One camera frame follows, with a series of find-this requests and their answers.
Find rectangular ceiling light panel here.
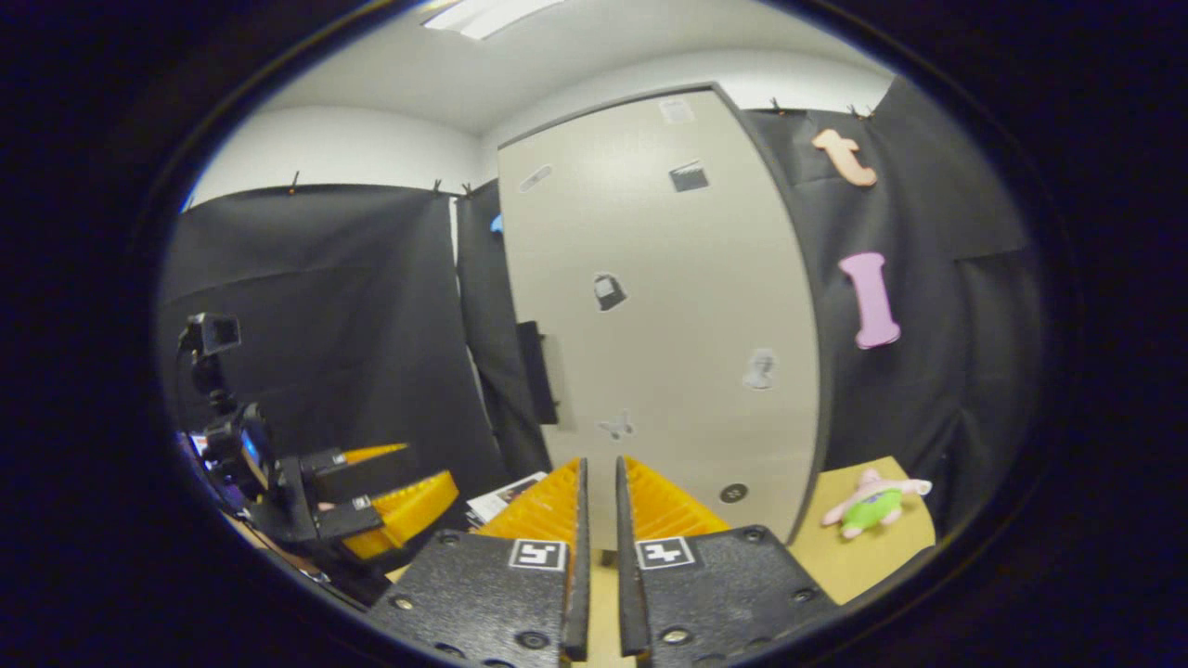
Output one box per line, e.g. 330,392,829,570
422,0,562,40

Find pink and green plush toy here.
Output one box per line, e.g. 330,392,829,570
821,469,934,541

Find stack of white books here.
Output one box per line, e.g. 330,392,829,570
466,471,549,528

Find grey cabinet door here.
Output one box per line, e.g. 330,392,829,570
497,88,822,548

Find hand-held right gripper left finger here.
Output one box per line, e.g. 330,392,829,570
367,456,592,668

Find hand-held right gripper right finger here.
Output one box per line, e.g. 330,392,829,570
614,455,841,668

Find black backdrop cloth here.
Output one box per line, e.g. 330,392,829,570
153,79,1050,558

